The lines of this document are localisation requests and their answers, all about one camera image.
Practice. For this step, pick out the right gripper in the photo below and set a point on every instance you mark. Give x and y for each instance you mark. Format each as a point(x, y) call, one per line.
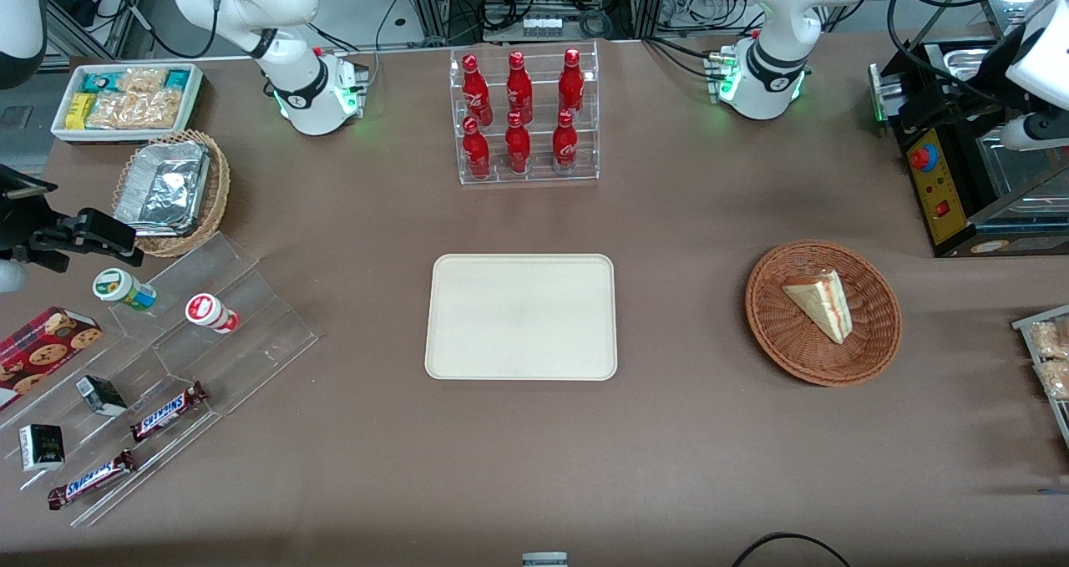
point(18, 214)

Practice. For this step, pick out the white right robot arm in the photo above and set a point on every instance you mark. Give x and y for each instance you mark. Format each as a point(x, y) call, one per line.
point(276, 16)

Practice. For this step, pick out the red cookie box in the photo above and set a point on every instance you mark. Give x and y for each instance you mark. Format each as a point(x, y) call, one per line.
point(42, 354)

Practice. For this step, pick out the brown round wicker basket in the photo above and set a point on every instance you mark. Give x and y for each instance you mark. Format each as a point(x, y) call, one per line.
point(777, 333)

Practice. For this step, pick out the teal snack packet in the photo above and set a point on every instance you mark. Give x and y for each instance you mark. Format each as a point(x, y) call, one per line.
point(178, 79)
point(100, 82)

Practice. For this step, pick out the clear acrylic bottle rack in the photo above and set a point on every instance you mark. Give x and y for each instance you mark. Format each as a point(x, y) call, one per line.
point(539, 174)

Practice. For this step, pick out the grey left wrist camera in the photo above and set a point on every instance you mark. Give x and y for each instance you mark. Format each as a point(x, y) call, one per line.
point(1036, 131)

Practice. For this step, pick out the snickers bar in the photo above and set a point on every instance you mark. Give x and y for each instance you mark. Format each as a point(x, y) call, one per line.
point(167, 411)
point(92, 479)

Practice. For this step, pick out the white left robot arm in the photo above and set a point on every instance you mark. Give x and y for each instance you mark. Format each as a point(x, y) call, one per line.
point(772, 16)

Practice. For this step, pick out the grey device at edge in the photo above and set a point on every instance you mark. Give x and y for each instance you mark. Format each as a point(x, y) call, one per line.
point(544, 560)

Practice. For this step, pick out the clear acrylic stepped display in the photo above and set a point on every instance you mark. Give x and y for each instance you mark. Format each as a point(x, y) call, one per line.
point(250, 333)

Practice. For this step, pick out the grey tray with snacks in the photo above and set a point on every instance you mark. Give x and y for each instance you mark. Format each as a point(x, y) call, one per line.
point(1061, 421)

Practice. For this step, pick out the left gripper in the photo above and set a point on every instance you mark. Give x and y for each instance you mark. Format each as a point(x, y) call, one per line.
point(988, 71)

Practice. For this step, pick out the black food warmer machine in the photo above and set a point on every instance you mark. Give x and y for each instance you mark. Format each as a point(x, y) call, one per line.
point(960, 191)

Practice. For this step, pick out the white plastic snack bin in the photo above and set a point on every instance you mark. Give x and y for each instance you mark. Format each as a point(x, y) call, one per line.
point(194, 99)

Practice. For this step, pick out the cream plastic tray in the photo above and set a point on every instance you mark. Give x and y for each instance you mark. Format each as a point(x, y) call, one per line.
point(518, 316)

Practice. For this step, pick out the yellow snack packet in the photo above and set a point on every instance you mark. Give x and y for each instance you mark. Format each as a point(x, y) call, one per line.
point(78, 112)

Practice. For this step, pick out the clear bagged snack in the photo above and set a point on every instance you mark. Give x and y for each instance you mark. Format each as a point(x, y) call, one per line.
point(1054, 379)
point(1051, 339)

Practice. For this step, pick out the green label yogurt cup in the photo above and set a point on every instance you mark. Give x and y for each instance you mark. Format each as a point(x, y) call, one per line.
point(125, 290)

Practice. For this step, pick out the aluminium foil tray stack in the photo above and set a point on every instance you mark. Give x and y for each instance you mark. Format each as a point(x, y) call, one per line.
point(163, 187)

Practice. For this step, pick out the red cola bottle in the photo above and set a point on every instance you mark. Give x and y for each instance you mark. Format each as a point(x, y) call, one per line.
point(475, 95)
point(571, 87)
point(476, 154)
point(519, 91)
point(518, 148)
point(564, 145)

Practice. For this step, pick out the small black box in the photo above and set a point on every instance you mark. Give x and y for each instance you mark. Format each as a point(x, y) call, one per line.
point(102, 395)
point(42, 448)

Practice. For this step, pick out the triangular sandwich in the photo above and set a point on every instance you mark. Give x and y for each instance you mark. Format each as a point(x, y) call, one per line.
point(823, 304)

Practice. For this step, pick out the clear cracker bag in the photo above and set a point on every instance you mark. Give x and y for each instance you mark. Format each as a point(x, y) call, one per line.
point(134, 112)
point(142, 81)

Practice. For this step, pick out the tan wicker basket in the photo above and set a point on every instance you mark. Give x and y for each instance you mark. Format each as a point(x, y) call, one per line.
point(217, 191)

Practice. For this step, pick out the red label yogurt cup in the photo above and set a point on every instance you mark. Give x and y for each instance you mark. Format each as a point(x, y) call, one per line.
point(210, 312)

